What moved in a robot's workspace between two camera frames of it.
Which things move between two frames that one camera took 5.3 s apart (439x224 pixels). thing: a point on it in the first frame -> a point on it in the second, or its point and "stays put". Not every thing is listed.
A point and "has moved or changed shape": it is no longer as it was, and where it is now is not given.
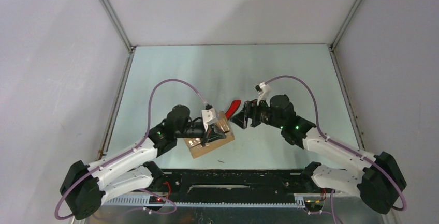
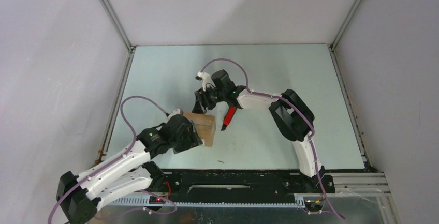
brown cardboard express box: (195, 144) has moved or changed shape
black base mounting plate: (228, 185) stays put
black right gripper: (250, 109) -> (202, 101)
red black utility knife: (234, 106) stays put
